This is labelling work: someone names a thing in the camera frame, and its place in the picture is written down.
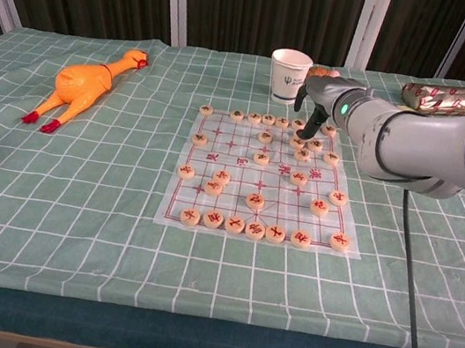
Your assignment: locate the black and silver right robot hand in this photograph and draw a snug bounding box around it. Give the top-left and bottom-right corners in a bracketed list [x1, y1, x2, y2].
[289, 70, 368, 149]

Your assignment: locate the chinese chess board with pieces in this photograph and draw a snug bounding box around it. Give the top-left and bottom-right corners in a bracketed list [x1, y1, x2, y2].
[152, 100, 379, 261]

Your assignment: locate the orange turtle toy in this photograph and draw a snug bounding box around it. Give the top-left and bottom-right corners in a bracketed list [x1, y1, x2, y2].
[308, 63, 341, 84]

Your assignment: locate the white paper cup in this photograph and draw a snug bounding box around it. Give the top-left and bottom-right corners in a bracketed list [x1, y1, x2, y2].
[263, 46, 316, 108]

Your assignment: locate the brown silver foil packet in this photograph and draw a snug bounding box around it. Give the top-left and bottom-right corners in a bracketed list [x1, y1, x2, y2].
[398, 76, 465, 120]

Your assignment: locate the yellow rubber chicken toy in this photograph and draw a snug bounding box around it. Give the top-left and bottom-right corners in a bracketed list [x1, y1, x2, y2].
[19, 33, 152, 150]

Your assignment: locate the green checked tablecloth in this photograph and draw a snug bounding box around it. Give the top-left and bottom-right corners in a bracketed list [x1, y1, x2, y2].
[0, 0, 465, 348]

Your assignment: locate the black cable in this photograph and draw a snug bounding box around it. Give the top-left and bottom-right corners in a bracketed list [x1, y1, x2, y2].
[376, 188, 464, 348]

